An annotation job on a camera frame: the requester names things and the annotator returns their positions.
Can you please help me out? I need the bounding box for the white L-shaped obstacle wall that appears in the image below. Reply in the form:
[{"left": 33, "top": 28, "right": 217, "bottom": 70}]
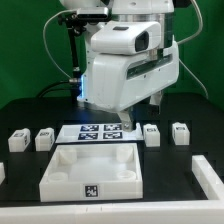
[{"left": 0, "top": 155, "right": 224, "bottom": 224}]

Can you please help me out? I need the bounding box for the grey camera on mount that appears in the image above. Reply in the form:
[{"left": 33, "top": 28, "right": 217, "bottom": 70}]
[{"left": 77, "top": 7, "right": 109, "bottom": 21}]

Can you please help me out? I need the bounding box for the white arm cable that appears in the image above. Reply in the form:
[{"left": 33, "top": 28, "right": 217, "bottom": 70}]
[{"left": 175, "top": 0, "right": 210, "bottom": 100}]

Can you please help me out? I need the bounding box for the white block at left edge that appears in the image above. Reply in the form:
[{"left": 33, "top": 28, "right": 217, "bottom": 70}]
[{"left": 0, "top": 162, "right": 5, "bottom": 185}]

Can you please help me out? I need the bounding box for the white camera cable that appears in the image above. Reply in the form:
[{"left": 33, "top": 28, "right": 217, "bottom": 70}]
[{"left": 42, "top": 9, "right": 78, "bottom": 81}]

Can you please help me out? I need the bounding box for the white square table top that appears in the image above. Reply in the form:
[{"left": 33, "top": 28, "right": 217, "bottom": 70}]
[{"left": 39, "top": 143, "right": 143, "bottom": 202}]

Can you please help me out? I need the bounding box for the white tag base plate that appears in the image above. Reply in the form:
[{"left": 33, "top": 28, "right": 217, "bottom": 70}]
[{"left": 56, "top": 123, "right": 143, "bottom": 144}]

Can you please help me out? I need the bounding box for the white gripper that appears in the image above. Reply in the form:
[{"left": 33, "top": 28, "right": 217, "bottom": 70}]
[{"left": 89, "top": 41, "right": 179, "bottom": 131}]

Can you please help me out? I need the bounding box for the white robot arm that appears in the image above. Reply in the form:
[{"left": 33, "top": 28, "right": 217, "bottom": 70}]
[{"left": 60, "top": 0, "right": 179, "bottom": 131}]

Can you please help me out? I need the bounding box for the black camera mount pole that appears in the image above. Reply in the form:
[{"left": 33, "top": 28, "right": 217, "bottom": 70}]
[{"left": 58, "top": 13, "right": 86, "bottom": 102}]

